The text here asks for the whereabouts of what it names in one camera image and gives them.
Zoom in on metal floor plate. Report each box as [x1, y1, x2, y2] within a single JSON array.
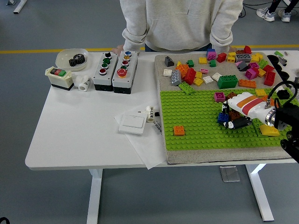
[[219, 165, 241, 182]]

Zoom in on cream red-green switch box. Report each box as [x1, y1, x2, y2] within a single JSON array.
[[44, 66, 74, 92]]

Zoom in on white pipe tee fitting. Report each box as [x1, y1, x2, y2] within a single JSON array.
[[72, 75, 92, 92]]

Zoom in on white table leg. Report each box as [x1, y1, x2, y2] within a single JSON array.
[[245, 164, 274, 222], [86, 168, 104, 224]]

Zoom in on grey brick with rings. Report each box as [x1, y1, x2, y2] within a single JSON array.
[[235, 53, 252, 63]]

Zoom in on grey-brown mat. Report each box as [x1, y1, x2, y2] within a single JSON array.
[[154, 51, 299, 166]]

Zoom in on grey emergency-stop control box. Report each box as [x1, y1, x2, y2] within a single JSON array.
[[112, 50, 138, 95]]

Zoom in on black metal gear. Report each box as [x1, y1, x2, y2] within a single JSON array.
[[68, 53, 85, 68]]

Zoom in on green studded baseplate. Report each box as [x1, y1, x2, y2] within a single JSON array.
[[159, 87, 299, 152]]

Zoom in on person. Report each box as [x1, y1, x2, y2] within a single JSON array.
[[111, 0, 244, 56], [256, 0, 299, 23]]

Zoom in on white printed label strip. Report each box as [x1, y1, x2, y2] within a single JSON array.
[[151, 116, 164, 137]]

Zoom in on orange two-by-four brick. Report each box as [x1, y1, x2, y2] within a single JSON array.
[[261, 95, 275, 107], [238, 79, 257, 89]]

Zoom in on red two-by-four brick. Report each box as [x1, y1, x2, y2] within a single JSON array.
[[263, 71, 277, 86]]

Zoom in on large magenta brick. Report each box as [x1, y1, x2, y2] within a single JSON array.
[[244, 68, 259, 80]]

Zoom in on white paper sheet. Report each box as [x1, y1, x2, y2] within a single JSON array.
[[114, 109, 168, 170]]

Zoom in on white wall switch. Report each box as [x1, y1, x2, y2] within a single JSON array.
[[118, 111, 147, 135]]

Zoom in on grey four-button control box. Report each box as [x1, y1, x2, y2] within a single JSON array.
[[93, 51, 119, 91]]

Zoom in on large tall green brick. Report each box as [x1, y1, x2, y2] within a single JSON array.
[[217, 74, 239, 90]]

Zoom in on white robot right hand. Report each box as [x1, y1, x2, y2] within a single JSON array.
[[221, 92, 269, 130]]

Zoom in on green two-by-four plate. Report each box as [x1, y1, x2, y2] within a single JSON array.
[[178, 81, 196, 96]]

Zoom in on light grey two-by-four brick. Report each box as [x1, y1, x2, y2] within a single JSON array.
[[171, 69, 182, 86]]

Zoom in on yellow brick pile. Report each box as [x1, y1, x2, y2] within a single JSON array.
[[250, 52, 264, 63]]

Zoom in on large red brick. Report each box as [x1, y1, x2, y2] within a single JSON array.
[[184, 68, 197, 86]]

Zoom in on green square plate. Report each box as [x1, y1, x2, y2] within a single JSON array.
[[252, 119, 281, 138]]

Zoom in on white plastic dish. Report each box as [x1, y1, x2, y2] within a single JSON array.
[[55, 48, 90, 72]]

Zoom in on person's right hand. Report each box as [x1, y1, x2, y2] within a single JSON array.
[[111, 44, 125, 56]]

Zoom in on yellow curved slope brick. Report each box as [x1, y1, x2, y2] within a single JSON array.
[[259, 124, 280, 137]]

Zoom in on orange brick cluster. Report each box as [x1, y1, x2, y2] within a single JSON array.
[[175, 63, 190, 77]]

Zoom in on blue two-by-two brick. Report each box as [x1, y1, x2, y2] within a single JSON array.
[[217, 112, 229, 124]]

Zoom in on white desk foot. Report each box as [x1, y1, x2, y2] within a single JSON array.
[[7, 0, 28, 14]]

